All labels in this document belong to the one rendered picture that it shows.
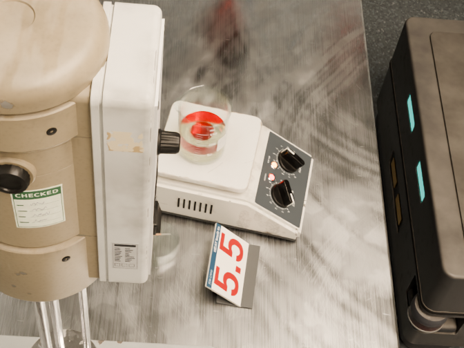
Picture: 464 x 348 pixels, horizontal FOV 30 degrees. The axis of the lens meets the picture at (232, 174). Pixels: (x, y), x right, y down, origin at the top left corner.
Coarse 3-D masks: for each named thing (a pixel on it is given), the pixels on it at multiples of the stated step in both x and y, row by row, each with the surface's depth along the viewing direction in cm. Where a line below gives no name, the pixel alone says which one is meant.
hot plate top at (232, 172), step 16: (176, 112) 111; (176, 128) 110; (240, 128) 111; (256, 128) 111; (240, 144) 109; (256, 144) 110; (160, 160) 107; (176, 160) 107; (224, 160) 108; (240, 160) 108; (176, 176) 106; (192, 176) 106; (208, 176) 106; (224, 176) 106; (240, 176) 106; (240, 192) 106
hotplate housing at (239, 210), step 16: (256, 160) 110; (160, 176) 107; (256, 176) 109; (160, 192) 108; (176, 192) 107; (192, 192) 107; (208, 192) 107; (224, 192) 107; (256, 192) 108; (176, 208) 110; (192, 208) 109; (208, 208) 109; (224, 208) 108; (240, 208) 107; (256, 208) 107; (304, 208) 112; (224, 224) 112; (240, 224) 110; (256, 224) 110; (272, 224) 109; (288, 224) 109
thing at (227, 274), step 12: (228, 240) 108; (240, 240) 110; (228, 252) 107; (240, 252) 109; (216, 264) 105; (228, 264) 106; (240, 264) 108; (216, 276) 104; (228, 276) 106; (240, 276) 107; (216, 288) 103; (228, 288) 105
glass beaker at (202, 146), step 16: (192, 96) 104; (208, 96) 105; (224, 96) 104; (192, 112) 107; (224, 112) 105; (192, 128) 101; (208, 128) 101; (224, 128) 103; (192, 144) 104; (208, 144) 103; (224, 144) 106; (192, 160) 106; (208, 160) 106
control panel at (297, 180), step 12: (276, 144) 114; (288, 144) 115; (264, 156) 111; (276, 156) 113; (300, 156) 115; (264, 168) 110; (276, 168) 112; (300, 168) 114; (264, 180) 110; (276, 180) 111; (288, 180) 112; (300, 180) 113; (264, 192) 109; (300, 192) 112; (264, 204) 108; (276, 204) 109; (300, 204) 112; (288, 216) 109; (300, 216) 111
